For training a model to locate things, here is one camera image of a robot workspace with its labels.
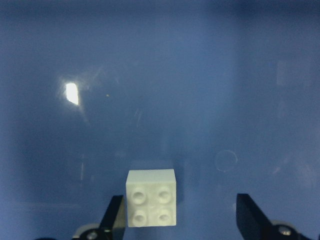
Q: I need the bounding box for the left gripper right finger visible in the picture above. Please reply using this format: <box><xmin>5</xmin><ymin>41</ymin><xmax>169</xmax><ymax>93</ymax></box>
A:
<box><xmin>236</xmin><ymin>193</ymin><xmax>280</xmax><ymax>240</ymax></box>

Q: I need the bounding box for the blue plastic tray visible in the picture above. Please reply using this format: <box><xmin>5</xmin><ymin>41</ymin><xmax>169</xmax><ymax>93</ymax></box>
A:
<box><xmin>0</xmin><ymin>0</ymin><xmax>320</xmax><ymax>240</ymax></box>

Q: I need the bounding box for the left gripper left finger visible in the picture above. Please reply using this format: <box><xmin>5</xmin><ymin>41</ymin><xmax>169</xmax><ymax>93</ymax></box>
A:
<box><xmin>99</xmin><ymin>195</ymin><xmax>125</xmax><ymax>240</ymax></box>

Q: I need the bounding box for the white block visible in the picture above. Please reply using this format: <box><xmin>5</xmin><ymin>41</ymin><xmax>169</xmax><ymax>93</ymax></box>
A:
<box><xmin>125</xmin><ymin>169</ymin><xmax>177</xmax><ymax>228</ymax></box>

